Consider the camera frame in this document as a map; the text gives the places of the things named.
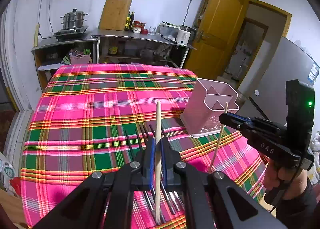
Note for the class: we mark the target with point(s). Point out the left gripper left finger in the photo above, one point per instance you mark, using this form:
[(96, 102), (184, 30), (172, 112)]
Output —
[(148, 163)]

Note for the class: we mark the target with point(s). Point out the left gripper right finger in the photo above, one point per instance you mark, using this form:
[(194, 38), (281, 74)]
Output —
[(169, 159)]

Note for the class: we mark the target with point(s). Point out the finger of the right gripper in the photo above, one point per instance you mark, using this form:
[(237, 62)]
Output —
[(235, 121)]

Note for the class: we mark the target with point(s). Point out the wooden chopstick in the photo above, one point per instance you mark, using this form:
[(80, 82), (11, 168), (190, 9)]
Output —
[(158, 162), (218, 142)]

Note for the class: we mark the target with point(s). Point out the steel kitchen counter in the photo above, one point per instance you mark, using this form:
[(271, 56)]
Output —
[(98, 33)]

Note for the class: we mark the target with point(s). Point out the right hand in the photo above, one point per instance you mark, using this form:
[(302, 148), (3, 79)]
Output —
[(274, 175)]

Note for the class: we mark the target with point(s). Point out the pink utensil holder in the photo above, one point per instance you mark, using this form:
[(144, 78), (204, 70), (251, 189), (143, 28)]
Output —
[(207, 102)]

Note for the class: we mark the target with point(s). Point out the grey refrigerator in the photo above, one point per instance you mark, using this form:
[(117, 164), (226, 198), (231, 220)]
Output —
[(268, 99)]

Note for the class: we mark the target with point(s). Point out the pink plaid tablecloth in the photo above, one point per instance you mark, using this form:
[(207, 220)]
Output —
[(78, 128)]

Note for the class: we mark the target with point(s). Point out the yellow wooden door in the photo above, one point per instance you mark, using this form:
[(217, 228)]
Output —
[(216, 37)]

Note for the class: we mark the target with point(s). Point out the white electric kettle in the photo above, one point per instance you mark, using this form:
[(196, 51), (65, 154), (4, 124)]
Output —
[(184, 34)]

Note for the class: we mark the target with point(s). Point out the red jar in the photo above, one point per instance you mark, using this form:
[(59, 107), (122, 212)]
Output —
[(144, 30)]

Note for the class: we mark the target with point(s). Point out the pink storage basket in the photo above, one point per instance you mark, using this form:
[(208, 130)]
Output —
[(80, 59)]

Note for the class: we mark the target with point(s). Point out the dark oil bottle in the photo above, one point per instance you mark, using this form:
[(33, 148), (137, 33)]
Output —
[(129, 21)]

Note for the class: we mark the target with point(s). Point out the low wooden shelf cabinet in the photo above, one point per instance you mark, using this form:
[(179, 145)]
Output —
[(51, 54)]

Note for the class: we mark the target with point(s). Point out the wooden cutting board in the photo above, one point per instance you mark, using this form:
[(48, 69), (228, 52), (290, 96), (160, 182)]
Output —
[(114, 15)]

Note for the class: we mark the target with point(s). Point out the induction cooker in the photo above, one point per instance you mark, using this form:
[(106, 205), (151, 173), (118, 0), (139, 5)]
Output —
[(70, 33)]

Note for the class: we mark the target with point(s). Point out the steel steamer pot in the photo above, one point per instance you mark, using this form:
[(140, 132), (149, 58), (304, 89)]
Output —
[(73, 19)]

